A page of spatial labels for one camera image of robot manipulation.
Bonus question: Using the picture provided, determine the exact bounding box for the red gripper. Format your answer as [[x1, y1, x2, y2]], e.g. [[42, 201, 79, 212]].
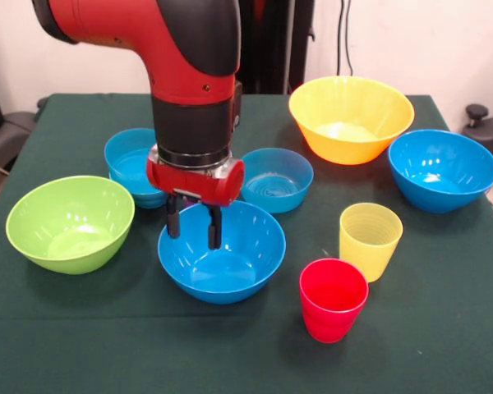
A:
[[145, 149, 247, 250]]

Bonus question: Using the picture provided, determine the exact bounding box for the large blue plastic bowl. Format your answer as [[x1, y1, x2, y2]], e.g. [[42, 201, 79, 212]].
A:
[[388, 129, 493, 214], [157, 200, 288, 305]]

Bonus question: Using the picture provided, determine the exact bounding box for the small blue flat-bottomed bowl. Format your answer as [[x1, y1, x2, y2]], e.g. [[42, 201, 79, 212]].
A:
[[104, 128, 159, 195], [241, 147, 315, 214]]

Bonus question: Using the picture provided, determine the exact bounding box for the red plastic cup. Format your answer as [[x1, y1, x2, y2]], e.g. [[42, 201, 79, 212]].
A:
[[298, 258, 370, 344]]

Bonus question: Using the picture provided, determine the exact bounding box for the small teal plastic bowl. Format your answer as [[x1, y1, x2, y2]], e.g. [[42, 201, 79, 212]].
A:
[[108, 172, 168, 209]]

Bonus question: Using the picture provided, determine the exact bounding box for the large green plastic bowl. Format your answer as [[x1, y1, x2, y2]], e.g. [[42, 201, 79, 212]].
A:
[[5, 175, 136, 275]]

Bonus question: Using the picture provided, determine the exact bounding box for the dark green tablecloth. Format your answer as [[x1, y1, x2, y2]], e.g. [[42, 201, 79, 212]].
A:
[[0, 93, 493, 394]]

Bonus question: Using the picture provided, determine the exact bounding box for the yellow ribbed plastic cup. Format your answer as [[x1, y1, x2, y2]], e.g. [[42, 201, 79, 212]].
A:
[[339, 202, 404, 283]]

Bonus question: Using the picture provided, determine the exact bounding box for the large yellow plastic bowl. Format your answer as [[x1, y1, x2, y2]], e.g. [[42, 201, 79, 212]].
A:
[[288, 76, 416, 166]]

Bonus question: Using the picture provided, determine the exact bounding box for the grey pedestal foot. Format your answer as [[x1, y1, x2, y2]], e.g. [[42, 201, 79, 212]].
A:
[[462, 103, 493, 161], [0, 111, 38, 172]]

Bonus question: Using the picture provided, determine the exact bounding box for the black hanging cable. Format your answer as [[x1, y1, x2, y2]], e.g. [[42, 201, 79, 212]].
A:
[[337, 0, 354, 78]]

